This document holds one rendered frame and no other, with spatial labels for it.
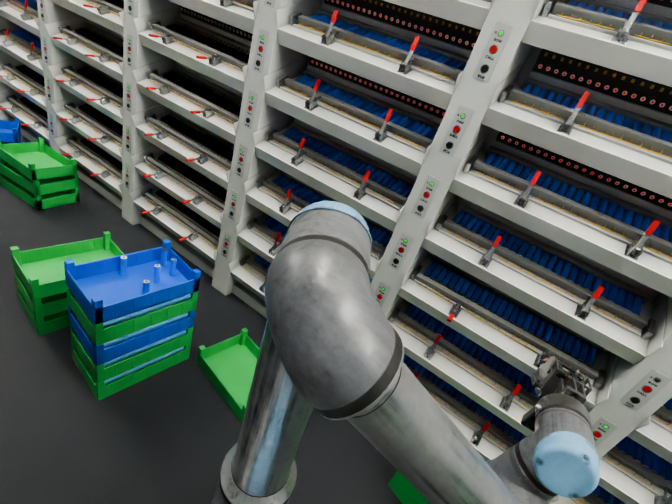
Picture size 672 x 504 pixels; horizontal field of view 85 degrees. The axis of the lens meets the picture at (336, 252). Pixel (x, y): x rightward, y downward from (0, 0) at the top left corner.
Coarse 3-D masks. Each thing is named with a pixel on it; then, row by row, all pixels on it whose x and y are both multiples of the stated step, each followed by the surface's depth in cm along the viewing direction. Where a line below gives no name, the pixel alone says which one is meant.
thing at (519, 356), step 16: (432, 256) 128; (416, 272) 119; (400, 288) 119; (416, 288) 118; (416, 304) 119; (432, 304) 115; (448, 304) 115; (464, 320) 112; (480, 320) 112; (480, 336) 109; (496, 336) 109; (496, 352) 109; (512, 352) 106; (528, 352) 106; (544, 352) 107; (528, 368) 105; (608, 368) 102; (608, 384) 97; (592, 400) 98
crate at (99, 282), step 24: (168, 240) 123; (72, 264) 102; (96, 264) 109; (144, 264) 121; (168, 264) 125; (72, 288) 102; (96, 288) 106; (120, 288) 109; (168, 288) 108; (192, 288) 116; (96, 312) 95; (120, 312) 100
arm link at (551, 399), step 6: (546, 396) 71; (552, 396) 70; (558, 396) 70; (564, 396) 70; (570, 396) 70; (540, 402) 71; (546, 402) 70; (552, 402) 68; (558, 402) 68; (564, 402) 68; (570, 402) 68; (576, 402) 68; (540, 408) 70; (576, 408) 66; (582, 408) 68; (582, 414) 66; (588, 414) 68; (588, 420) 66
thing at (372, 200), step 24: (288, 120) 142; (264, 144) 134; (288, 144) 133; (312, 144) 133; (336, 144) 133; (288, 168) 129; (312, 168) 127; (336, 168) 125; (360, 168) 126; (384, 168) 126; (336, 192) 121; (360, 192) 117; (384, 192) 119; (408, 192) 120; (384, 216) 114
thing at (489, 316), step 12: (420, 276) 119; (432, 288) 118; (444, 288) 116; (456, 300) 115; (468, 300) 114; (480, 312) 112; (504, 324) 109; (516, 336) 109; (528, 336) 107; (540, 348) 106; (552, 348) 105; (564, 360) 104; (576, 360) 103; (588, 372) 101
